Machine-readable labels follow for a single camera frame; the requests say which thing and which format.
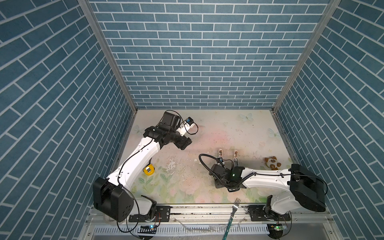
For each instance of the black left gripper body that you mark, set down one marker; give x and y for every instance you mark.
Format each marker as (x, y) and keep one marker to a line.
(180, 141)

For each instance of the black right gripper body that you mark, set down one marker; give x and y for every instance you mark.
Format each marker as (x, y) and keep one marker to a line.
(220, 184)

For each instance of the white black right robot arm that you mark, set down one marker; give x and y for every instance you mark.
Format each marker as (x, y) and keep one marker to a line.
(299, 187)

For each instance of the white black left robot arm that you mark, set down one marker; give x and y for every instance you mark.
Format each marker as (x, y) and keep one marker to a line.
(113, 195)

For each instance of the yellow small object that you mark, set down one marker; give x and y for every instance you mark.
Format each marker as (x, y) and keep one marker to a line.
(149, 170)

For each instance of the brown white plush toy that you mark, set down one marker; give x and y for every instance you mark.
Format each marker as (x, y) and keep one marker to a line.
(272, 163)

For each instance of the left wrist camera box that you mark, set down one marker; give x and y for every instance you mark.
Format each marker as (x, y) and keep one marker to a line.
(185, 126)

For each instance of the green handled fork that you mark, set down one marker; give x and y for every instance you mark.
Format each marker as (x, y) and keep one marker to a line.
(235, 207)

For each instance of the aluminium corner post left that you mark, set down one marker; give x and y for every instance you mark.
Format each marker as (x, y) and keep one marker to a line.
(92, 20)

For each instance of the aluminium corner post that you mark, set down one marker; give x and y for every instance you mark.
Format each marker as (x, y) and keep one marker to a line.
(92, 20)
(318, 30)

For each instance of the aluminium corner post right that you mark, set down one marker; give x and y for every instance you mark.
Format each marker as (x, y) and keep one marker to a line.
(318, 30)

